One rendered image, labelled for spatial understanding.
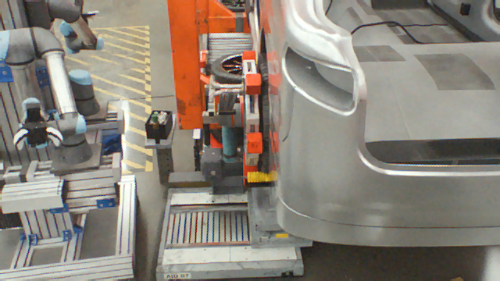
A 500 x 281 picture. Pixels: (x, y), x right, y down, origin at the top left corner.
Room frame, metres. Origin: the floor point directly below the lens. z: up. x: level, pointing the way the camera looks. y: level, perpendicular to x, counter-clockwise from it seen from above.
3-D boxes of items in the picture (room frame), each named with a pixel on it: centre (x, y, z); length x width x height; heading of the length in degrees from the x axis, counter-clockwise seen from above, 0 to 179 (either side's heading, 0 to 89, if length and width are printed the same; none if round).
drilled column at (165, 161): (3.02, 0.60, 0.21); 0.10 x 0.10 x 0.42; 3
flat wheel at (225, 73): (4.02, -0.01, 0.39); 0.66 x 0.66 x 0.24
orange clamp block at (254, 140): (2.13, -0.03, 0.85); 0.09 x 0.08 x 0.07; 3
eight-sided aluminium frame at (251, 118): (2.44, -0.01, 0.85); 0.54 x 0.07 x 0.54; 3
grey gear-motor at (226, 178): (2.75, 0.10, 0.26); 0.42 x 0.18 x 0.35; 93
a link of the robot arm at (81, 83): (2.55, 0.93, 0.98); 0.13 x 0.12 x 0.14; 85
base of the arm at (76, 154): (2.07, 0.84, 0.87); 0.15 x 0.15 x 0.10
